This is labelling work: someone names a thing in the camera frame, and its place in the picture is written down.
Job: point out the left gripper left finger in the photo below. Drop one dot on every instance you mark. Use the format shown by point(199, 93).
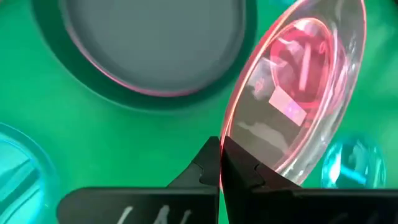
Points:
point(140, 205)

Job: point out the transparent cyan plastic plate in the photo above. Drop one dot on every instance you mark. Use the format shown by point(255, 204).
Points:
point(354, 168)
point(18, 174)

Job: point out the green plastic bowl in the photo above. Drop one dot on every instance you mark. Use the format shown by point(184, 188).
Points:
point(79, 67)

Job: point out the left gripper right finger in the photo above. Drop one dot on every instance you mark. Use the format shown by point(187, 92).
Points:
point(280, 205)

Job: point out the dark grey plastic plate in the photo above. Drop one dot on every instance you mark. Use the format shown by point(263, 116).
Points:
point(149, 40)

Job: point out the transparent pink plastic plate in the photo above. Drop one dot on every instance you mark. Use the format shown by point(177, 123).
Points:
point(323, 46)
point(248, 102)

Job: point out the green table mat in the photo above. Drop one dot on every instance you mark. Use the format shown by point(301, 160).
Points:
point(124, 149)

